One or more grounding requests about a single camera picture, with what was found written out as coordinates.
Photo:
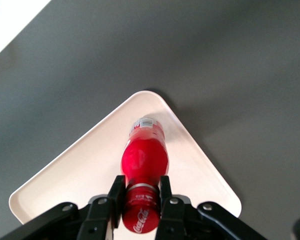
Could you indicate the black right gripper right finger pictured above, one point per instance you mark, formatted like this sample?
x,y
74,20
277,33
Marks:
x,y
172,215

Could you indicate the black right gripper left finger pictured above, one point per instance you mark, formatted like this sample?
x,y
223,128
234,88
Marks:
x,y
100,215

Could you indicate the red coke bottle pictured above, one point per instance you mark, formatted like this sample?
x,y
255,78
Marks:
x,y
145,160

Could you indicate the cream plastic tray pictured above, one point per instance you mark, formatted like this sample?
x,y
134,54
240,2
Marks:
x,y
90,162

